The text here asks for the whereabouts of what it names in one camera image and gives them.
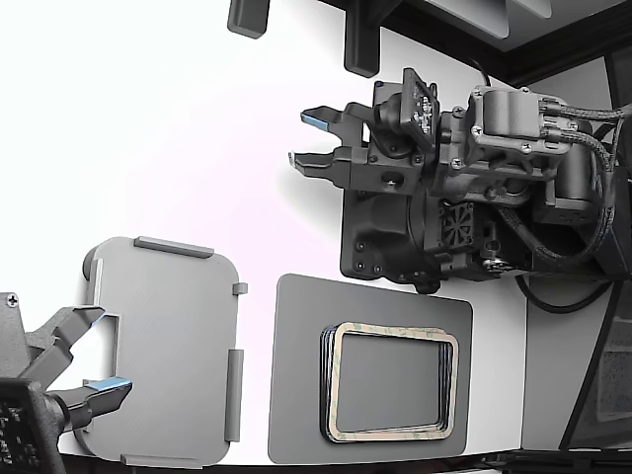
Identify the black gripper camera module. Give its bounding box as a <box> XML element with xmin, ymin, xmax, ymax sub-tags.
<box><xmin>373</xmin><ymin>67</ymin><xmax>441</xmax><ymax>152</ymax></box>

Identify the thin black cable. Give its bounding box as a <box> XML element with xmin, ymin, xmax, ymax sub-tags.
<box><xmin>468</xmin><ymin>53</ymin><xmax>492</xmax><ymax>88</ymax></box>

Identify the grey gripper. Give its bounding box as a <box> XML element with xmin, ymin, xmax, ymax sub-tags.
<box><xmin>0</xmin><ymin>290</ymin><xmax>135</xmax><ymax>432</ymax></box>

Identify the short dark grey stand foot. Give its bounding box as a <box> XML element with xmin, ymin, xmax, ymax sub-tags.
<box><xmin>226</xmin><ymin>0</ymin><xmax>271</xmax><ymax>39</ymax></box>

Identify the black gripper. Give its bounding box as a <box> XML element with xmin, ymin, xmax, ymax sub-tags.
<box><xmin>287</xmin><ymin>80</ymin><xmax>443</xmax><ymax>198</ymax></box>

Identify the thick black cable loop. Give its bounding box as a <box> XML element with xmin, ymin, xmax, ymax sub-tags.
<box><xmin>514</xmin><ymin>274</ymin><xmax>616</xmax><ymax>316</ymax></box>

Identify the black enclosure frame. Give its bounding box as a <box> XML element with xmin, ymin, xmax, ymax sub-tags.
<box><xmin>315</xmin><ymin>0</ymin><xmax>632</xmax><ymax>88</ymax></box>

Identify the dark enclosure side panel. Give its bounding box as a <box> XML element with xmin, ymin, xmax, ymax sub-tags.
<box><xmin>557</xmin><ymin>46</ymin><xmax>632</xmax><ymax>450</ymax></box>

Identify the light grey frame holder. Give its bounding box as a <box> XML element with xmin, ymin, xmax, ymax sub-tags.
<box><xmin>81</xmin><ymin>235</ymin><xmax>248</xmax><ymax>469</ymax></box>

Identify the grey gripper camera module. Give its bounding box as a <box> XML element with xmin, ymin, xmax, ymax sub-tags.
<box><xmin>0</xmin><ymin>377</ymin><xmax>70</xmax><ymax>474</ymax></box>

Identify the rectangular frame with tan tape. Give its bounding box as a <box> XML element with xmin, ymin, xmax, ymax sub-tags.
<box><xmin>319</xmin><ymin>325</ymin><xmax>455</xmax><ymax>438</ymax></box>
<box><xmin>329</xmin><ymin>321</ymin><xmax>460</xmax><ymax>442</ymax></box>
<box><xmin>322</xmin><ymin>324</ymin><xmax>456</xmax><ymax>439</ymax></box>

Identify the braided black cable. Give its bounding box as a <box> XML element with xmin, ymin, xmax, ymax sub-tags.
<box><xmin>540</xmin><ymin>101</ymin><xmax>632</xmax><ymax>125</ymax></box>
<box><xmin>496</xmin><ymin>204</ymin><xmax>616</xmax><ymax>263</ymax></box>
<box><xmin>540</xmin><ymin>128</ymin><xmax>621</xmax><ymax>172</ymax></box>

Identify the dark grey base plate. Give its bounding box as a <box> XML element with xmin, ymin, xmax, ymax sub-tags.
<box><xmin>267</xmin><ymin>273</ymin><xmax>475</xmax><ymax>465</ymax></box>

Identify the long dark stand foot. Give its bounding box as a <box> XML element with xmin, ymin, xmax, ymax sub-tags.
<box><xmin>342</xmin><ymin>0</ymin><xmax>382</xmax><ymax>78</ymax></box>

